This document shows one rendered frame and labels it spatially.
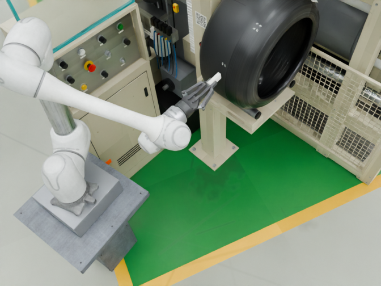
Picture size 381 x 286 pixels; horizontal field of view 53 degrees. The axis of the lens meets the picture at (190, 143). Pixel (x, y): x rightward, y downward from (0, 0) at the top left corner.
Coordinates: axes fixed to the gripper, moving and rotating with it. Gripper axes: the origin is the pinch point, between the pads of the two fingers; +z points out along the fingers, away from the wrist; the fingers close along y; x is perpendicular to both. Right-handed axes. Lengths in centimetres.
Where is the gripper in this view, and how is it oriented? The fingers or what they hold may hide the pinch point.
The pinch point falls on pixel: (214, 80)
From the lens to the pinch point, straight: 161.5
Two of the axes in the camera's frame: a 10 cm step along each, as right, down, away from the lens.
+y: -7.1, -5.6, 4.3
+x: 1.6, 4.7, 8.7
